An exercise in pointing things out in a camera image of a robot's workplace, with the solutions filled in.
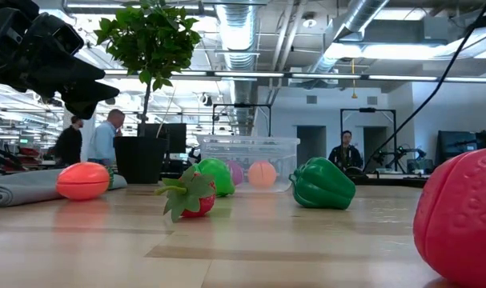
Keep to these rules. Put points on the person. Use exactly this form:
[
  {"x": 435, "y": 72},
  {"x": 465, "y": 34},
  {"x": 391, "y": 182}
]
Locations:
[
  {"x": 104, "y": 140},
  {"x": 68, "y": 146},
  {"x": 345, "y": 154}
]

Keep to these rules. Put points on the folded grey cloth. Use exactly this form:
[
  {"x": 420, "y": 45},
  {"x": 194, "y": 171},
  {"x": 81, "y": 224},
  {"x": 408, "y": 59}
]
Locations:
[{"x": 26, "y": 186}]

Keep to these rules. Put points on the background black robot arm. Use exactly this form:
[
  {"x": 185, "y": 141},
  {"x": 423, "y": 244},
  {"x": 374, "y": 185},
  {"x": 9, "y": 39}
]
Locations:
[{"x": 406, "y": 152}]

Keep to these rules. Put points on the light green toy fruit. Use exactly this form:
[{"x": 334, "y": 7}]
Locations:
[{"x": 220, "y": 176}]

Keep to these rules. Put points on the green plant in black pot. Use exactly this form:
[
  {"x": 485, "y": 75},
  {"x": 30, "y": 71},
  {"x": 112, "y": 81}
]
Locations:
[{"x": 150, "y": 40}]

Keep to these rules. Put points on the silver ventilation duct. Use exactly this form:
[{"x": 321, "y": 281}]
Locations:
[
  {"x": 362, "y": 12},
  {"x": 238, "y": 32}
]

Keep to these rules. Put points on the orange toy carrot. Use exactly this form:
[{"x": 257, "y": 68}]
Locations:
[{"x": 82, "y": 182}]

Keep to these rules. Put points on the black stand frame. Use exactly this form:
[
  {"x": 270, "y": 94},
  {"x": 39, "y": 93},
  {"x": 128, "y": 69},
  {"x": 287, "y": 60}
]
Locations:
[{"x": 366, "y": 109}]

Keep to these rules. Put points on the large red toy fruit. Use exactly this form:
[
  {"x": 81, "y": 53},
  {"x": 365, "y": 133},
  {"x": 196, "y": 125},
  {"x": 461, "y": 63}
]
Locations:
[{"x": 463, "y": 220}]

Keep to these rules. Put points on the purple white toy onion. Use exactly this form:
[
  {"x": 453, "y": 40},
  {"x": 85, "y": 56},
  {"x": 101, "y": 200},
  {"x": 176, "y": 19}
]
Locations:
[{"x": 238, "y": 173}]

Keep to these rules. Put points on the round orange toy fruit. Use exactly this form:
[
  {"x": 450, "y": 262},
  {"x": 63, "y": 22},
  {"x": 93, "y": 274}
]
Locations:
[{"x": 262, "y": 174}]

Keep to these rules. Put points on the clear plastic tupperware container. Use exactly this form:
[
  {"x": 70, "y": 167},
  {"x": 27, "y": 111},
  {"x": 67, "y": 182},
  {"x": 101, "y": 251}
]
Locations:
[{"x": 266, "y": 152}]

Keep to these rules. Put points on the black monitor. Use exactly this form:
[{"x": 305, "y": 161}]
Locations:
[
  {"x": 459, "y": 146},
  {"x": 176, "y": 138}
]

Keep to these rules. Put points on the dark green toy bell pepper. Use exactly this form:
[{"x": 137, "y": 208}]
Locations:
[{"x": 322, "y": 184}]

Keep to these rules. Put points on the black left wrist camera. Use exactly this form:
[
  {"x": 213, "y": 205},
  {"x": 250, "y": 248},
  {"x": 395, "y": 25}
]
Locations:
[{"x": 62, "y": 38}]

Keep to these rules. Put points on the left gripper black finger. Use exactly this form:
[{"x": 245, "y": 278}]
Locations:
[
  {"x": 84, "y": 109},
  {"x": 92, "y": 86}
]

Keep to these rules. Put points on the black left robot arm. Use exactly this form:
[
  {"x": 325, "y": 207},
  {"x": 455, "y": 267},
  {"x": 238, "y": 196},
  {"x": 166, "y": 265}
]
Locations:
[{"x": 2, "y": 16}]

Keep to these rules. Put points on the red toy strawberry green leaves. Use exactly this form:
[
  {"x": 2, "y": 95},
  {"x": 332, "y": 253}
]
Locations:
[{"x": 194, "y": 196}]

